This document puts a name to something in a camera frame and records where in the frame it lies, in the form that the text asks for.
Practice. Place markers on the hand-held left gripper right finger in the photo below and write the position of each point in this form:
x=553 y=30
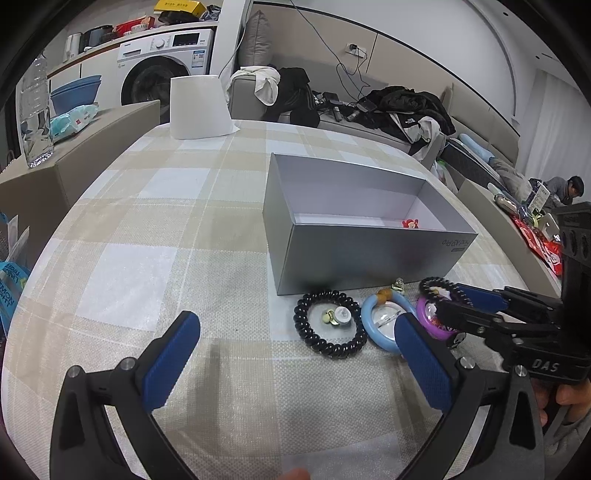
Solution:
x=425 y=364

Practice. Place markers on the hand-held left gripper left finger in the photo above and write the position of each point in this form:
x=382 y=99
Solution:
x=171 y=364

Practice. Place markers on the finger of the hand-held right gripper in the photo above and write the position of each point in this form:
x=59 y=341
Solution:
x=461 y=316
x=480 y=297

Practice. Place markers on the black white small charm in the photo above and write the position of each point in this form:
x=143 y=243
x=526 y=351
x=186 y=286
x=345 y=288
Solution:
x=457 y=339

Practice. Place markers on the small gold ornament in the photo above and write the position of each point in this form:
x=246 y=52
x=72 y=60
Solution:
x=398 y=285

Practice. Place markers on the white round charm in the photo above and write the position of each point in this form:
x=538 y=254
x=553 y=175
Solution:
x=342 y=315

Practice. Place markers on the gold bell charm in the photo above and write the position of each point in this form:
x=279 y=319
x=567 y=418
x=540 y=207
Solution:
x=328 y=317

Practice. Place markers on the grey cardboard box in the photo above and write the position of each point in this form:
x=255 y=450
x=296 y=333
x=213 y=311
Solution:
x=360 y=258

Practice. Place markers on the person's right hand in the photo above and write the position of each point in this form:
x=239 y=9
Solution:
x=570 y=394

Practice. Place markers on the person's left hand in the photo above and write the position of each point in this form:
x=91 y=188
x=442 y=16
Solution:
x=295 y=474

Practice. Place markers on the red snack packets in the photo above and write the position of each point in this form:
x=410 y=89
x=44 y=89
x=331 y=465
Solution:
x=538 y=244

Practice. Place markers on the small red flower trinket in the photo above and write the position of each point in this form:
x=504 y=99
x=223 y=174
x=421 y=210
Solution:
x=410 y=224

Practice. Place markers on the blue white carton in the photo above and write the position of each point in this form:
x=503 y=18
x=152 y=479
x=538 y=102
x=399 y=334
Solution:
x=539 y=196

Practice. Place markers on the checkered tablecloth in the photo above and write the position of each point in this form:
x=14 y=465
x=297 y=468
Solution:
x=161 y=230

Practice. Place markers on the folded bedding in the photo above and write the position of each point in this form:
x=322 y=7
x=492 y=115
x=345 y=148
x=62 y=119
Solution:
x=475 y=161

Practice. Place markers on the blue printed packet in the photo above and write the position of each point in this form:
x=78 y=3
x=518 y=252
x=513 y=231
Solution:
x=11 y=286

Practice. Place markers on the white grey jacket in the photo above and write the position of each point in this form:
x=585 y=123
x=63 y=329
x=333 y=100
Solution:
x=415 y=131

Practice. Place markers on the black jacket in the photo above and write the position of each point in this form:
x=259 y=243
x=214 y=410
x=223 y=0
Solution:
x=401 y=101

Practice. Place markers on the grey sofa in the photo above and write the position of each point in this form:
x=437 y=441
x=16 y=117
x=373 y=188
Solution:
x=341 y=127

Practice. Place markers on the black electronic device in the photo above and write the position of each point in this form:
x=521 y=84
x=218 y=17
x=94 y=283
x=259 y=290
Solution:
x=367 y=105

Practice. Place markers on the grey side cabinet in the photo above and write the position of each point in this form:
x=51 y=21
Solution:
x=92 y=152

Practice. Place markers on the white paper towel roll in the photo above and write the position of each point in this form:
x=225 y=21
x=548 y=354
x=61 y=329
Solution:
x=198 y=106

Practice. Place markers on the wet wipes pack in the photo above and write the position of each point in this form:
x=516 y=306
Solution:
x=69 y=121

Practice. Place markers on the black striped garment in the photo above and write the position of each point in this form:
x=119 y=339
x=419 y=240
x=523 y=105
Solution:
x=295 y=97

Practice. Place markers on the clear plastic water bottle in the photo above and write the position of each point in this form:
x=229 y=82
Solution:
x=34 y=115

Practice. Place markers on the blue plastic basin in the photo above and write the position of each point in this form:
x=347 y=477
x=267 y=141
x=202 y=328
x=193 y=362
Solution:
x=74 y=94

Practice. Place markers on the white garment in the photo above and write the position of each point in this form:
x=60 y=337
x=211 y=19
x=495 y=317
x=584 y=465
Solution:
x=265 y=85

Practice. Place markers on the white washing machine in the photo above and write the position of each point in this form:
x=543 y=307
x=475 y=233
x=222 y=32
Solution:
x=184 y=50

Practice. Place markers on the kitchen counter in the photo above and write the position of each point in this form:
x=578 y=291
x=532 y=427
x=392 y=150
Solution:
x=97 y=57

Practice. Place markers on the grey pillow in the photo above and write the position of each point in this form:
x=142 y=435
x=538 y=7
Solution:
x=256 y=44

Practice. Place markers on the red basket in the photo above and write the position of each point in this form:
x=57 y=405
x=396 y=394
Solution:
x=134 y=26

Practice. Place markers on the yellow box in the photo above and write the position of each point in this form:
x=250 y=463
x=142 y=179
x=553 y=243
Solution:
x=178 y=6

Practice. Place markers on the white wall outlet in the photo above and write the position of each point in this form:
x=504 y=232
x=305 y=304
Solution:
x=356 y=50

